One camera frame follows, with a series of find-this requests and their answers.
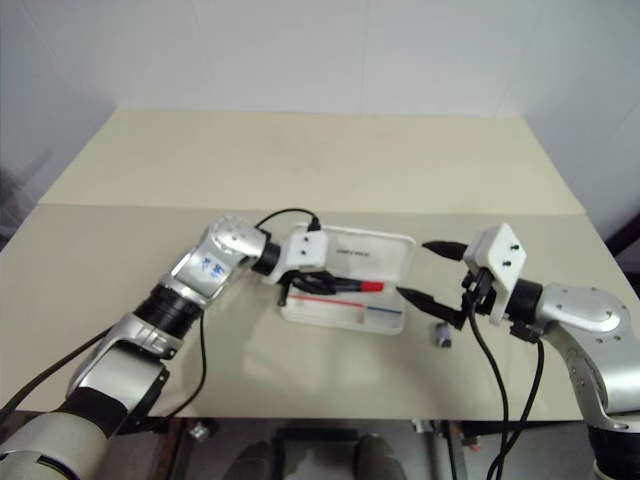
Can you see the red capped black marker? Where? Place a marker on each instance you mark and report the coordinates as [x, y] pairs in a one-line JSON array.
[[372, 286]]

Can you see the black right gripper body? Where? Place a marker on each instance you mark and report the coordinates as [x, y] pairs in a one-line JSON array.
[[480, 292]]

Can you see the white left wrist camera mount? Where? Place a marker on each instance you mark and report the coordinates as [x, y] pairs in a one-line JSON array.
[[305, 249]]

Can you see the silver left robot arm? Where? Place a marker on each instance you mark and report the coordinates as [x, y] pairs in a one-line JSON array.
[[200, 265]]

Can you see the white open pencil case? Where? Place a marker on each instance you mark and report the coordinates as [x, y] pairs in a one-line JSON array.
[[350, 318]]

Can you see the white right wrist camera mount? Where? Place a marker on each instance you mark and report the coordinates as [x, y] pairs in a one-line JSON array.
[[505, 256]]

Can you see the dark grey marker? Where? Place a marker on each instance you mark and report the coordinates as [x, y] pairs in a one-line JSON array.
[[442, 337]]

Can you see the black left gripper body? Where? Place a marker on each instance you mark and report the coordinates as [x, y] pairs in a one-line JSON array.
[[290, 284]]

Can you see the silver metal table bracket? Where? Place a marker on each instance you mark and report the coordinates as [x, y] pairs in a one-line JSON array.
[[427, 426]]

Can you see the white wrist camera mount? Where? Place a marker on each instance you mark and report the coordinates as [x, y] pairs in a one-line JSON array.
[[305, 249], [505, 256]]

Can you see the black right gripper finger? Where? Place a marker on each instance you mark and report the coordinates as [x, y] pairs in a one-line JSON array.
[[445, 248], [422, 299]]

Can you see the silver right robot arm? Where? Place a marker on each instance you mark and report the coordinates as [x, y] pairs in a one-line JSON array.
[[580, 310]]

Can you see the small silver metal bracket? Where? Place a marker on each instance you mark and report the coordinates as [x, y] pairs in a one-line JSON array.
[[201, 430]]

